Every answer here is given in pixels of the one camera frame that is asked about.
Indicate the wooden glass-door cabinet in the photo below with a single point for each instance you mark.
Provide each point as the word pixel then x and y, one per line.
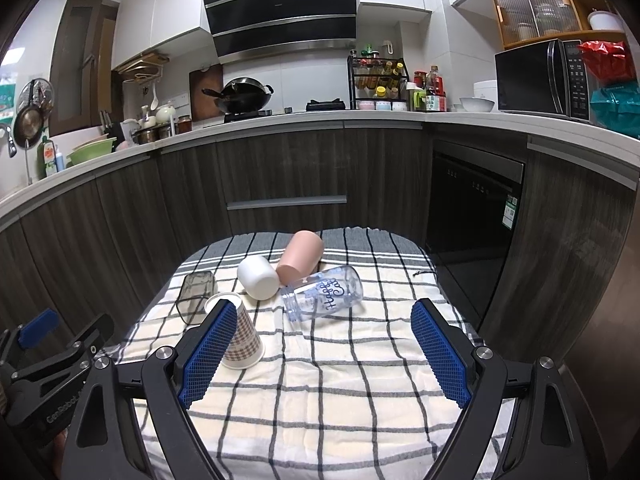
pixel 540 7

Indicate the wood-grain drawer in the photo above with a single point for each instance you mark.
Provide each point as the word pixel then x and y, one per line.
pixel 285 175

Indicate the grey transparent cup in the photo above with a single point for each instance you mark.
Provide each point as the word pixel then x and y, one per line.
pixel 194 296

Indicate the wooden cutting board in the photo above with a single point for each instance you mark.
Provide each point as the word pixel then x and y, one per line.
pixel 202 95

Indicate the white cup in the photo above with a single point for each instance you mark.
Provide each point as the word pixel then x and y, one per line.
pixel 257 278

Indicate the checked cloth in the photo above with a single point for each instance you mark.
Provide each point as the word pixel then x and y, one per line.
pixel 325 410

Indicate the hanging frying pan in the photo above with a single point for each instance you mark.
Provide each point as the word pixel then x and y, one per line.
pixel 26 122

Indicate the plaid paper cup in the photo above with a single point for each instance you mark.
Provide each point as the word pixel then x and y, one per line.
pixel 245 342

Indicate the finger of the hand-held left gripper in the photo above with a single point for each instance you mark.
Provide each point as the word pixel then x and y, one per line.
pixel 82 342
pixel 37 325

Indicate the green basin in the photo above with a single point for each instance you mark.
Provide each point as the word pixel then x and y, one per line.
pixel 90 152

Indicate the gas stove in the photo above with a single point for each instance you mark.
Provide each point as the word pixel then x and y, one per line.
pixel 247 116

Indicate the black spice rack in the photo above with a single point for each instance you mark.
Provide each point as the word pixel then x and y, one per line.
pixel 377 85

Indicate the dark sauce bottle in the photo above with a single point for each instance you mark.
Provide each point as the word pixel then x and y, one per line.
pixel 433 92

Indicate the teal plastic bag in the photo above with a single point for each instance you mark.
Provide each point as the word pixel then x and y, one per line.
pixel 617 110

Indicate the white bowl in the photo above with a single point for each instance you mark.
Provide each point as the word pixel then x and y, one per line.
pixel 477 104

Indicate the pink cup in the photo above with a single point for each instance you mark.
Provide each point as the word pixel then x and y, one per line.
pixel 300 257

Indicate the black dishwasher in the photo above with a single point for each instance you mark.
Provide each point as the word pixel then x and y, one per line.
pixel 472 230

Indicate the wall rack of boards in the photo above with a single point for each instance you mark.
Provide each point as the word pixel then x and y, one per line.
pixel 142 66

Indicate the green dish soap bottle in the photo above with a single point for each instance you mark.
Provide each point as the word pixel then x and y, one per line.
pixel 48 160

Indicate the white countertop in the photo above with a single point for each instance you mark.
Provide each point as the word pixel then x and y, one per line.
pixel 310 116

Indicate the white pot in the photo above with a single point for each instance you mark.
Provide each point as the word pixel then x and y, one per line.
pixel 605 20

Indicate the red plastic bag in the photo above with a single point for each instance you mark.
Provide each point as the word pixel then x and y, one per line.
pixel 605 60

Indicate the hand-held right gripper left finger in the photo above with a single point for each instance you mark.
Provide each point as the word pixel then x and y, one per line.
pixel 210 352

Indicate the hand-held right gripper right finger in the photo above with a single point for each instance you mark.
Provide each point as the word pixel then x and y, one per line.
pixel 440 355

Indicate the black microwave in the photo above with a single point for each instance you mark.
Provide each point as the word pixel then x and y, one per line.
pixel 530 82

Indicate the black range hood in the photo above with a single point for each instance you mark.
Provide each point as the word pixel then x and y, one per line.
pixel 280 7

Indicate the black wok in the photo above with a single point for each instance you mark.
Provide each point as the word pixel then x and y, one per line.
pixel 245 92

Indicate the white teapot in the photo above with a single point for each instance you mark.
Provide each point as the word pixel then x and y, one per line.
pixel 165 114

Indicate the white rice cooker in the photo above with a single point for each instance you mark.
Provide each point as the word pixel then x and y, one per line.
pixel 486 89

